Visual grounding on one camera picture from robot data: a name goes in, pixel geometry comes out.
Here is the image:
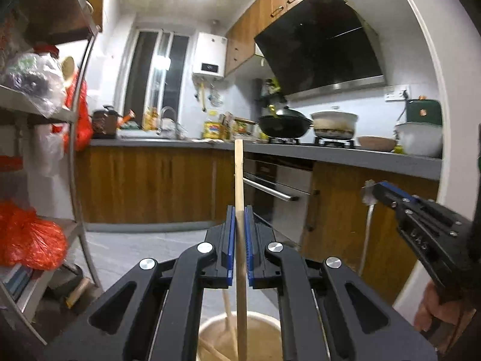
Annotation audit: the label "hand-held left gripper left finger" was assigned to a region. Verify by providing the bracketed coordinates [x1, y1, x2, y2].
[47, 205, 237, 361]

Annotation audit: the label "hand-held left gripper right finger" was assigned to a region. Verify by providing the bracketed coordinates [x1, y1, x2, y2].
[244, 205, 439, 361]

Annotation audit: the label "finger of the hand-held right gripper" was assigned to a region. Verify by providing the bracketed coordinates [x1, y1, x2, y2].
[371, 185, 406, 212]
[377, 181, 420, 205]

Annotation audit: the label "wooden chopstick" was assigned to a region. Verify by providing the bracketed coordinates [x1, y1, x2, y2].
[222, 289, 234, 335]
[198, 338, 232, 361]
[234, 139, 249, 361]

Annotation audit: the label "cream floral ceramic utensil holder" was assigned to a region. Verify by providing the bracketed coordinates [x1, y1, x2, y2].
[196, 310, 283, 361]

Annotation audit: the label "person's right hand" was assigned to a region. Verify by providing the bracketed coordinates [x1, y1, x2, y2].
[413, 283, 477, 335]

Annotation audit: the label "brown bowl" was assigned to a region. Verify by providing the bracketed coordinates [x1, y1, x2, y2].
[356, 135, 398, 153]

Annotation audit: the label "white rice cooker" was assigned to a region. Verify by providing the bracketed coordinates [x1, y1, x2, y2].
[394, 121, 444, 158]

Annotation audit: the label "built-in steel oven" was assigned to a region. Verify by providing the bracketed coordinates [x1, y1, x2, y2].
[240, 153, 315, 249]

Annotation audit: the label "gas stove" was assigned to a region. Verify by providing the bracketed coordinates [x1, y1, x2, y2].
[268, 137, 356, 149]

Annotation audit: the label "green kitchen appliance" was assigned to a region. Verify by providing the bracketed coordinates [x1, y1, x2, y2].
[405, 98, 443, 125]

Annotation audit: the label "white cooking pot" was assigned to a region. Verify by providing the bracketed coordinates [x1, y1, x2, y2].
[310, 110, 360, 140]

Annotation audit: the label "wooden base cabinets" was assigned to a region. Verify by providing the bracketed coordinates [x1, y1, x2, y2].
[74, 146, 242, 225]

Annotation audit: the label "yellow oil jug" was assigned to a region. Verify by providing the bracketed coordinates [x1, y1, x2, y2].
[202, 110, 223, 140]

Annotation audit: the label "black wok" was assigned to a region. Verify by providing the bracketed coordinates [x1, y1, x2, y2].
[257, 106, 315, 139]

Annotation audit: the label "metal sink faucet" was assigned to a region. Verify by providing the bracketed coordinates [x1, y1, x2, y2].
[157, 106, 180, 138]

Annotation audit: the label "cooking oil bottles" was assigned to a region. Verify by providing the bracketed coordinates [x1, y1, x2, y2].
[142, 107, 159, 131]

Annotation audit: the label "black range hood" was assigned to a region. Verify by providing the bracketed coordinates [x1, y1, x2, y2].
[253, 0, 388, 101]

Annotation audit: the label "brown clay kettle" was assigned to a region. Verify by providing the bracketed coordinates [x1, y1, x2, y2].
[91, 104, 122, 139]

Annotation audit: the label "kitchen window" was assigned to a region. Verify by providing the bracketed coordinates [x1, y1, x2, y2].
[122, 27, 191, 125]

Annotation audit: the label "white water heater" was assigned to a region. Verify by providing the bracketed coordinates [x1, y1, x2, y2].
[191, 32, 228, 81]

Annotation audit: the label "metal shelf rack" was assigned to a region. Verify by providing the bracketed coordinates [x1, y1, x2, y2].
[0, 0, 105, 347]

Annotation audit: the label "hanging red plastic bag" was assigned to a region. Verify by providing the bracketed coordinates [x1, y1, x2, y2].
[63, 69, 94, 153]

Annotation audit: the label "crumpled red plastic bags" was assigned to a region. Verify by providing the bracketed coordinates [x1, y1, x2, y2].
[0, 200, 69, 272]

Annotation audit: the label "white plastic bag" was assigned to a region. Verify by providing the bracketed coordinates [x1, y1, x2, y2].
[35, 127, 67, 178]

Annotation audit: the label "red lidded plastic container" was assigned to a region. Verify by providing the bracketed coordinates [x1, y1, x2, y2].
[0, 155, 24, 196]

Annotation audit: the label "clear plastic bag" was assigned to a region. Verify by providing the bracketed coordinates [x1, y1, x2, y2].
[0, 50, 67, 118]

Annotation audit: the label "wooden cabinet with black handle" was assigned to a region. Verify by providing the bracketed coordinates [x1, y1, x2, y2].
[300, 161, 441, 306]

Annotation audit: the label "wall power outlet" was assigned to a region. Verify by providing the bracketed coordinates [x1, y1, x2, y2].
[383, 86, 412, 103]

